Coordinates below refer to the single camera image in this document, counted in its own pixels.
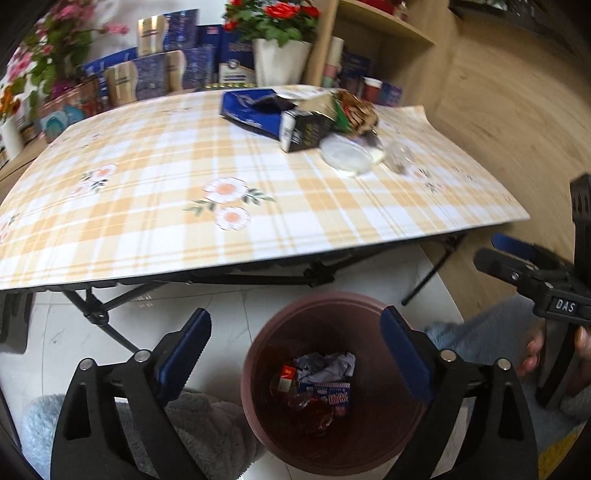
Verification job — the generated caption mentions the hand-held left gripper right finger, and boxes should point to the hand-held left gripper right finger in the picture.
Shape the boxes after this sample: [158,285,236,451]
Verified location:
[379,305,539,480]

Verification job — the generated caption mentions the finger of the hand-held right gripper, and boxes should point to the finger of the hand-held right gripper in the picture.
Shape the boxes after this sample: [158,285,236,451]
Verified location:
[475,248,552,297]
[491,233,555,271]

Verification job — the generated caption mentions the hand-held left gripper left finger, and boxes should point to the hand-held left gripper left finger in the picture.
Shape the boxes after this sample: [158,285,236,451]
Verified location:
[50,307,213,480]

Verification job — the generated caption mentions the brown round plastic bin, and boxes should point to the brown round plastic bin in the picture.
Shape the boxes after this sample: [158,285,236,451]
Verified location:
[240,291,434,476]

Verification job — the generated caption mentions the grey white paper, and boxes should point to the grey white paper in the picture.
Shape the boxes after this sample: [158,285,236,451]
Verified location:
[295,352,356,384]

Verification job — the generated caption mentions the crushed red soda can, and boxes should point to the crushed red soda can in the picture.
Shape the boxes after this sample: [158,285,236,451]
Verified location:
[287,396,340,437]

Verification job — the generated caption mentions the red cigarette box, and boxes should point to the red cigarette box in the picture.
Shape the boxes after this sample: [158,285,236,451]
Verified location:
[278,364,298,393]

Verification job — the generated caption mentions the clear plastic wrapper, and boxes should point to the clear plastic wrapper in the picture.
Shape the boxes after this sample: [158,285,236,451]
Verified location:
[382,138,419,175]

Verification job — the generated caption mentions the round translucent plastic lid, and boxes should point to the round translucent plastic lid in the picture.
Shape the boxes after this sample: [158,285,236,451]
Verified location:
[320,136,374,171]

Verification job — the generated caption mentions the black small carton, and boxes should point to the black small carton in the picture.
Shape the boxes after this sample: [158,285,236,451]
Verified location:
[280,108,337,154]

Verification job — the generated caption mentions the white printed packet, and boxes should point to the white printed packet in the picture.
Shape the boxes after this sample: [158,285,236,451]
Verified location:
[274,89,331,101]

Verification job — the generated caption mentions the dark blue tissue box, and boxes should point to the dark blue tissue box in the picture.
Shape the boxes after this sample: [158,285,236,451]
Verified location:
[218,88,296,140]

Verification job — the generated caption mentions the person's right hand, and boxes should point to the person's right hand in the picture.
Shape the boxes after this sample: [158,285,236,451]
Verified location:
[515,318,591,379]

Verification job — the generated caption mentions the person's right leg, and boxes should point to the person's right leg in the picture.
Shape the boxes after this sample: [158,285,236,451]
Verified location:
[422,295,591,476]

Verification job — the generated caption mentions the person's leg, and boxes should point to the person's leg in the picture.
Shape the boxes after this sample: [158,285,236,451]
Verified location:
[422,295,591,476]
[21,390,259,480]

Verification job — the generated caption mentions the person's left leg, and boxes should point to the person's left leg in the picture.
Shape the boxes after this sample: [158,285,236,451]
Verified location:
[21,390,259,480]

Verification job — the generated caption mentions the gold green snack wrapper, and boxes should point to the gold green snack wrapper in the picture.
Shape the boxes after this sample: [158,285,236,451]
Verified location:
[295,90,380,137]

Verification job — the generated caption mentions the red paper cup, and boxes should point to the red paper cup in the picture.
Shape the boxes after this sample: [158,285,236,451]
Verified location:
[362,77,384,106]

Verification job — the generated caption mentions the folding table with plaid cloth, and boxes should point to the folding table with plaid cloth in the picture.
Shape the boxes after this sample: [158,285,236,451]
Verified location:
[0,83,532,291]

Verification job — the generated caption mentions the dark blue moon box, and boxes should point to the dark blue moon box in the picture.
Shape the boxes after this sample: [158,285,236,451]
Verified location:
[342,53,375,93]

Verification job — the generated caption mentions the wooden shelf unit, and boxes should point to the wooden shelf unit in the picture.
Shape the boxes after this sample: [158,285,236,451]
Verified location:
[302,0,437,107]

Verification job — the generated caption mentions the stack of pastel cups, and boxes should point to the stack of pastel cups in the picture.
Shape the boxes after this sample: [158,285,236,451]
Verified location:
[322,36,346,88]

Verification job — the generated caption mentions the patterned teal planter box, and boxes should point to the patterned teal planter box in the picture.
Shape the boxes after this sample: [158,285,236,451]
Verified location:
[37,78,105,139]

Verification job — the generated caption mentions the white vase orange flowers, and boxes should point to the white vase orange flowers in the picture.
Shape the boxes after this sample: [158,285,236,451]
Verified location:
[0,88,26,160]

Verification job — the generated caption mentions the red rose plant white pot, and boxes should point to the red rose plant white pot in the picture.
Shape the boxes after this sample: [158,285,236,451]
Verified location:
[224,0,321,88]

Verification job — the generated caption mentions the blue gold patterned gift box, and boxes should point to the blue gold patterned gift box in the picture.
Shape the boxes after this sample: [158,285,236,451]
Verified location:
[165,46,215,90]
[105,53,167,107]
[137,9,199,56]

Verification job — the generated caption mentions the blue flat box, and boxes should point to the blue flat box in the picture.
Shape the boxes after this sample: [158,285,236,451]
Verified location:
[83,48,139,77]

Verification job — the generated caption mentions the blue white emblem box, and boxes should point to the blue white emblem box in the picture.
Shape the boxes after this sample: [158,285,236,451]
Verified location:
[218,37,257,86]

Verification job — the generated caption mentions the pink blossom arrangement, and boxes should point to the pink blossom arrangement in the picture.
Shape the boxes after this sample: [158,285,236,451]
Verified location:
[14,0,130,100]

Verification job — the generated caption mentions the black folding table frame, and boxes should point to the black folding table frame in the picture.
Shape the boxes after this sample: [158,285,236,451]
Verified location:
[0,233,467,352]

